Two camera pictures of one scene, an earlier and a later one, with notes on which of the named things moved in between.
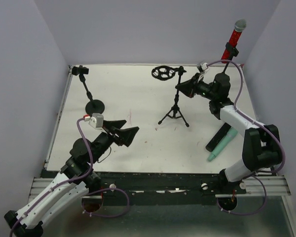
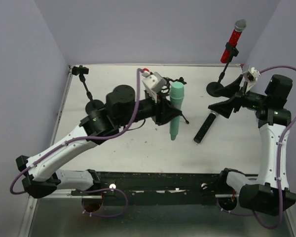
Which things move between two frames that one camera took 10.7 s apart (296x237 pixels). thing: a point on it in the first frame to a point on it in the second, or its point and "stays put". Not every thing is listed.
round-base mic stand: (93, 106) stays put
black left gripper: (115, 135) to (160, 109)
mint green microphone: (232, 133) to (176, 99)
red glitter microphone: (240, 24) stays put
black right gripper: (195, 86) to (238, 99)
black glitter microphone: (218, 137) to (204, 127)
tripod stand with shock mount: (164, 73) to (162, 106)
